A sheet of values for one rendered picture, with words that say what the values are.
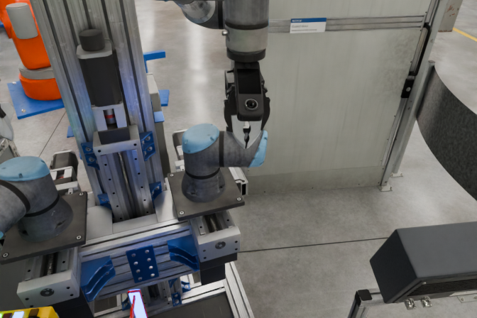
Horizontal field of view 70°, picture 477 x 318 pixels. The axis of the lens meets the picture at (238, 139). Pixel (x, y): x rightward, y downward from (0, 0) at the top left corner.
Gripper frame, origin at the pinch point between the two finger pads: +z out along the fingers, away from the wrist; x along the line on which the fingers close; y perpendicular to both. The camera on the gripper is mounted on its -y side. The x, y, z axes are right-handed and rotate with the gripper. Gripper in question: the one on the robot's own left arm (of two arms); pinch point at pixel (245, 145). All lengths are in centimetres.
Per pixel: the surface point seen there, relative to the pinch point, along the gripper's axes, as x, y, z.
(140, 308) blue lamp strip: 24.8, -15.1, 30.0
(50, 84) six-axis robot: 164, 303, 119
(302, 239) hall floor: -53, 85, 143
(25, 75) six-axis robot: 188, 310, 111
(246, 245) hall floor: -16, 86, 143
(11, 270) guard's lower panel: 94, 45, 90
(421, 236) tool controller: -36.7, -13.8, 18.1
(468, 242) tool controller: -46, -16, 19
